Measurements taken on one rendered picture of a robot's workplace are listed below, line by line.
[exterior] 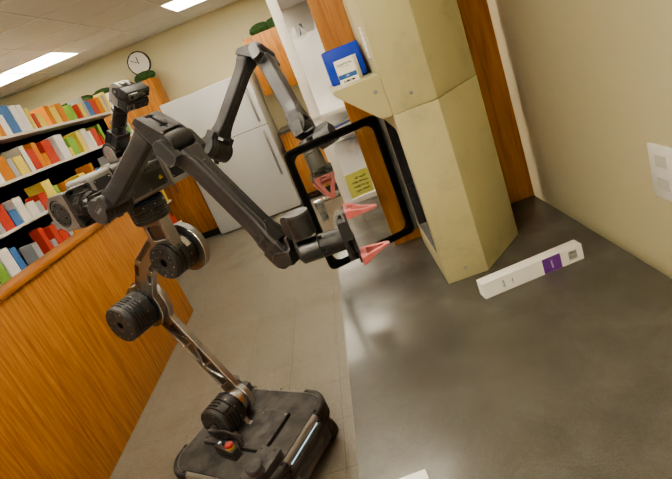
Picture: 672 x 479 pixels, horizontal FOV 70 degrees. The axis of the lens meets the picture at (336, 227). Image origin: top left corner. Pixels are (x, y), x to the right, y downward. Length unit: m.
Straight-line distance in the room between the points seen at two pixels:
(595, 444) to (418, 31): 0.86
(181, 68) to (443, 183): 5.95
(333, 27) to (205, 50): 5.40
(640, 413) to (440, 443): 0.31
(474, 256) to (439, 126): 0.36
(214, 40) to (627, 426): 6.44
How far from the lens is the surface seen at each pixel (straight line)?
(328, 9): 1.52
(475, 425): 0.92
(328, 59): 1.33
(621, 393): 0.94
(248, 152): 6.18
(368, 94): 1.15
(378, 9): 1.15
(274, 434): 2.22
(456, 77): 1.26
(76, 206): 1.61
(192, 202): 6.61
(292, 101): 1.62
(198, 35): 6.88
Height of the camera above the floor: 1.58
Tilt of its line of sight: 18 degrees down
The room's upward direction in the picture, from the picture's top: 22 degrees counter-clockwise
